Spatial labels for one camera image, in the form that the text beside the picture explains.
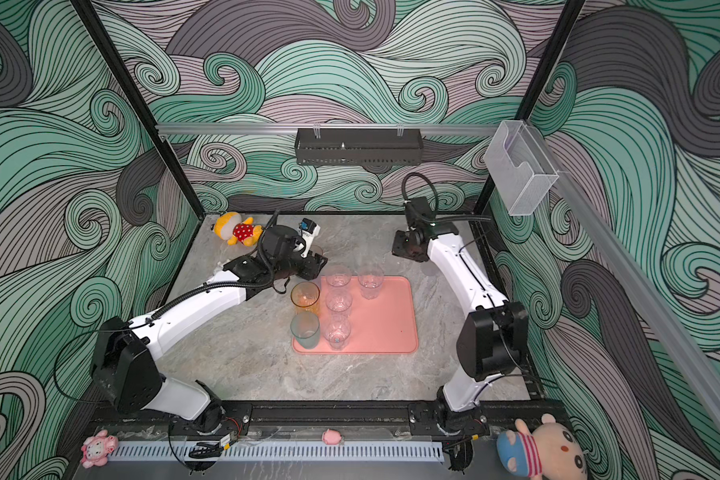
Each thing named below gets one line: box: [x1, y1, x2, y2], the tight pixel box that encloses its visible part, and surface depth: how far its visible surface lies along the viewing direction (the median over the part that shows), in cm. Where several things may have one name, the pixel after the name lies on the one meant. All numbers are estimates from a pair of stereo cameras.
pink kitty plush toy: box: [80, 430, 119, 469], surface depth 68 cm
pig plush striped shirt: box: [496, 413, 587, 480], surface depth 64 cm
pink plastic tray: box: [292, 276, 419, 354], surface depth 92 cm
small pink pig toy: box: [322, 428, 342, 445], surface depth 71 cm
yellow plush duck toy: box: [211, 211, 264, 246], surface depth 110 cm
